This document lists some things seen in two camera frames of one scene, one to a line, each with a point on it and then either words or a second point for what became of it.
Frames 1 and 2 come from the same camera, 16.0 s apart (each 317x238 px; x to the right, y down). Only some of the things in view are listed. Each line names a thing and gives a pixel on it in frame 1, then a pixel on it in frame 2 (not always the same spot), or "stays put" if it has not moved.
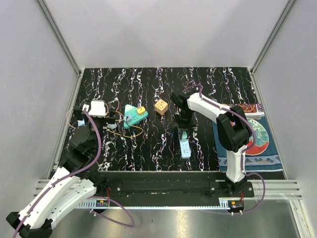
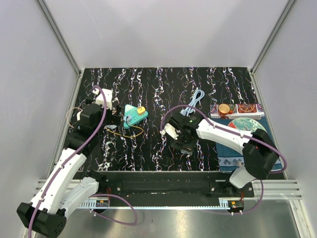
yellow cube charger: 141,110 stays put
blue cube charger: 129,119 stays put
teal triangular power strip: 132,110 stays put
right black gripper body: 184,120 to 183,140
